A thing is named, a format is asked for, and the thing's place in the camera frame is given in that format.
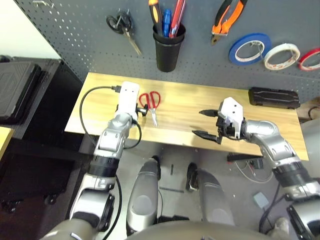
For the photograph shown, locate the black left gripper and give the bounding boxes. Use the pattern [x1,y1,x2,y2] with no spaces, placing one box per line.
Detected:
[135,103,150,119]

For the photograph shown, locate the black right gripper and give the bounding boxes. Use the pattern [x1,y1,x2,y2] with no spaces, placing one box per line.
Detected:
[191,109,242,145]

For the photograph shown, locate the red handled scissors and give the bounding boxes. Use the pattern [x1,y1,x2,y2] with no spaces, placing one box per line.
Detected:
[138,91,161,128]

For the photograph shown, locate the white tape roll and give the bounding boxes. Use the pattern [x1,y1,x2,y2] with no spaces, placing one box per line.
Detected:
[263,43,301,71]

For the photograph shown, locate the orange black handled screwdriver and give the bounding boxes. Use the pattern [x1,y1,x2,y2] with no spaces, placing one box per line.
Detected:
[148,0,164,32]

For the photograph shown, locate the orange black handled pliers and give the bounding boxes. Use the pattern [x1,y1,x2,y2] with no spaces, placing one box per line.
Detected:
[210,0,249,47]

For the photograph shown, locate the grey metal pegboard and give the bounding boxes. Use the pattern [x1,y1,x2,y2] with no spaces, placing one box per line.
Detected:
[14,0,320,104]

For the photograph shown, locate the black cup holder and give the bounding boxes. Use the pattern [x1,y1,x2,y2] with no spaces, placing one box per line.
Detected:
[152,22,187,73]

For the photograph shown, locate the black flat tool case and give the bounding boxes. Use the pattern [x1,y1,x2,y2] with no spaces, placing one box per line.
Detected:
[248,86,301,110]

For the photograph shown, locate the long black floor tape strip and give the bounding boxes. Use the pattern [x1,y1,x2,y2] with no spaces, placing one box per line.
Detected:
[159,185,185,193]

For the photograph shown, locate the blue tape roll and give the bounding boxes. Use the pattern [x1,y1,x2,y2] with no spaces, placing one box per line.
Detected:
[228,32,273,67]

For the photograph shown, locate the silver robot right leg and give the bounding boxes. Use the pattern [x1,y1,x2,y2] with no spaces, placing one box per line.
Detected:
[186,162,236,227]

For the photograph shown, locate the silver robot leg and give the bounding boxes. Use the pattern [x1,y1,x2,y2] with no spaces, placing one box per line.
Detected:
[126,156,162,237]
[186,162,236,227]

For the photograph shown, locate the silver robot left leg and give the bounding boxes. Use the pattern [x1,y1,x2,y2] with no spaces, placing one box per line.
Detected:
[126,156,162,237]

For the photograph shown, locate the black flight case cabinet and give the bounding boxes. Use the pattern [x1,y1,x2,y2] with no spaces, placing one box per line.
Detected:
[0,56,85,211]

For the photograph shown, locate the grey foot pedal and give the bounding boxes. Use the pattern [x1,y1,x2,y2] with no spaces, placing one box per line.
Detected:
[252,191,270,210]

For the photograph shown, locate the silver black scissors hook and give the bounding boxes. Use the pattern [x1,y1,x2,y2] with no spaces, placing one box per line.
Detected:
[117,9,131,28]

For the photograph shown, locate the grey robot torso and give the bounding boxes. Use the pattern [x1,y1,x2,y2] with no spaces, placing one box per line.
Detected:
[39,219,266,240]

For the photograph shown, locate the white sneaker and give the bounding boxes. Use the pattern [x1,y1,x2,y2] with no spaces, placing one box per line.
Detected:
[266,216,291,236]

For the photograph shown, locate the red tape roll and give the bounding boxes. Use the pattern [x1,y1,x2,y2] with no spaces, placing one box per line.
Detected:
[297,47,320,72]

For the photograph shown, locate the black plastic carry case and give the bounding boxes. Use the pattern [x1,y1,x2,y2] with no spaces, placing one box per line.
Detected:
[0,61,43,124]

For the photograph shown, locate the light wooden side table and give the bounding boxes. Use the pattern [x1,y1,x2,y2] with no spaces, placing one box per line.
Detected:
[0,126,15,161]

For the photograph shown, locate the silver empty spare hook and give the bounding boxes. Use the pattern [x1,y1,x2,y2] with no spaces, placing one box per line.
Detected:
[32,0,55,9]

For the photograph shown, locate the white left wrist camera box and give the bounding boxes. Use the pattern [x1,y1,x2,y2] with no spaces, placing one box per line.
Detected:
[117,81,141,120]

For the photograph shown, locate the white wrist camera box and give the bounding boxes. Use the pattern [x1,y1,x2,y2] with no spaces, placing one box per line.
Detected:
[117,81,141,120]
[217,97,245,139]

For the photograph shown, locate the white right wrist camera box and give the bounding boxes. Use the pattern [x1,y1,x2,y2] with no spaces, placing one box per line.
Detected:
[217,97,245,139]

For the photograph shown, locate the black table support bracket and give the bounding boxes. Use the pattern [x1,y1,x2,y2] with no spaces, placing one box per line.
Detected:
[227,152,264,164]

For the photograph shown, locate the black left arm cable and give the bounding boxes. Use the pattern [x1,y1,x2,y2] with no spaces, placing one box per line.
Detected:
[79,85,143,150]

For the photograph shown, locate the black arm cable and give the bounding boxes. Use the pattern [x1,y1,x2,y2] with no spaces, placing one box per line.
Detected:
[258,184,291,234]
[79,85,143,150]

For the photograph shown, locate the black handled scissors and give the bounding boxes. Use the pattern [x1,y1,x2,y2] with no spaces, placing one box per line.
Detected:
[106,9,143,57]

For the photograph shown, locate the white floor cable bundle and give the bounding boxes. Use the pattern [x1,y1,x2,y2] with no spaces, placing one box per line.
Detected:
[234,159,275,184]

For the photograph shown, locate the blue handled screwdriver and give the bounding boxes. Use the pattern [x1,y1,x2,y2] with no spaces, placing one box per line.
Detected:
[162,8,173,38]

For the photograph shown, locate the red handled screwdriver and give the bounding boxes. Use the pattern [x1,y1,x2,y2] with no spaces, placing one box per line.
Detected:
[169,0,187,39]

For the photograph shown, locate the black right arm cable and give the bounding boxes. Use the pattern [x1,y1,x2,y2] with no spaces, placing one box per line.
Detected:
[258,184,291,234]

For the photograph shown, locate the black floor cable loop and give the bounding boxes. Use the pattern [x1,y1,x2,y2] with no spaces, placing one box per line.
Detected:
[308,105,320,121]

